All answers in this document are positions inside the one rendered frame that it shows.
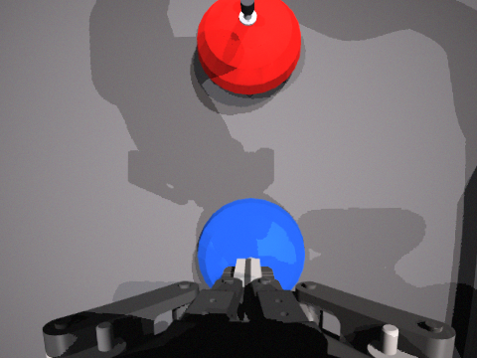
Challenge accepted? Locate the blue dome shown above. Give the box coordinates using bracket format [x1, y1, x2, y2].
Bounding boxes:
[198, 198, 305, 290]

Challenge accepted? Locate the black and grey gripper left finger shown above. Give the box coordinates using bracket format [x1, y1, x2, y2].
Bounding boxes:
[43, 259, 248, 358]

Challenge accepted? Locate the red dome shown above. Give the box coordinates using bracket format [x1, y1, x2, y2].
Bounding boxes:
[197, 0, 301, 97]

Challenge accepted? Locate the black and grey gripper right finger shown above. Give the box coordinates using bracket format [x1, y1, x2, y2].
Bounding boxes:
[247, 259, 456, 358]

